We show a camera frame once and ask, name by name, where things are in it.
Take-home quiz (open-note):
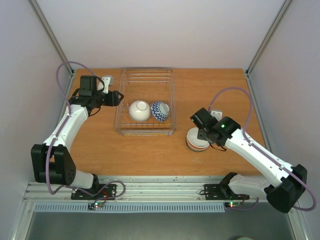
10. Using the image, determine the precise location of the blue patterned bowl red inside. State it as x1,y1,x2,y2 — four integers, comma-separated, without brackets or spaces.
150,101,170,123

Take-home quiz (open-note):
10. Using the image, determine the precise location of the small circuit board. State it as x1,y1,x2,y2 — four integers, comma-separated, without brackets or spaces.
224,201,245,208
87,202,104,211

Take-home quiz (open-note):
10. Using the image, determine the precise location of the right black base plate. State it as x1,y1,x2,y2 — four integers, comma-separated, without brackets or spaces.
199,184,250,201

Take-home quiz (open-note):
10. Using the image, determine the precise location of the plain white bowl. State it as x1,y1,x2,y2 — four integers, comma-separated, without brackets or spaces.
128,100,151,122

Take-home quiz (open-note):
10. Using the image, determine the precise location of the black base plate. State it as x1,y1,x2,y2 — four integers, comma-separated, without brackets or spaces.
199,184,250,201
70,183,118,201

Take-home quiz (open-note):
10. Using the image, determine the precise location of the grey slotted cable duct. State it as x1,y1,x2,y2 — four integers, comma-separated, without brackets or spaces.
34,202,225,214

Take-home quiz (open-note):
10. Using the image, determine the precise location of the chrome wire dish rack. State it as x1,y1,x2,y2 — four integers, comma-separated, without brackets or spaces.
114,68,177,136

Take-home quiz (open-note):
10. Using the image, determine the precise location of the left small circuit board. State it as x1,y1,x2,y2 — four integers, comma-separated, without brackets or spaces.
87,202,104,211

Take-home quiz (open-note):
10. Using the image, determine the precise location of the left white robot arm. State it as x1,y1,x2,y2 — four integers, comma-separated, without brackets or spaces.
30,75,124,199

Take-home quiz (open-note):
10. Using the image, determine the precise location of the right small circuit board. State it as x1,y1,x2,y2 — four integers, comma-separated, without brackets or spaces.
224,201,245,208

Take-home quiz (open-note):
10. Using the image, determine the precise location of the aluminium front rail bed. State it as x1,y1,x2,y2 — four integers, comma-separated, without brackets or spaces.
23,175,270,203

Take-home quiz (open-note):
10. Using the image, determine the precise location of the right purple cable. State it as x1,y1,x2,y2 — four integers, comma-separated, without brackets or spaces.
208,87,318,212

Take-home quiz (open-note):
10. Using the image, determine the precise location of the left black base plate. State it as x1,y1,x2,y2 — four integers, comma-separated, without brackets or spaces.
70,183,118,201

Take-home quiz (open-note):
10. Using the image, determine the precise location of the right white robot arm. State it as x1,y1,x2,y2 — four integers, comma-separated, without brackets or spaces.
190,108,308,213

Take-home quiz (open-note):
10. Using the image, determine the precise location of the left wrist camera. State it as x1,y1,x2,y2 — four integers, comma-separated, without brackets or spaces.
101,75,114,94

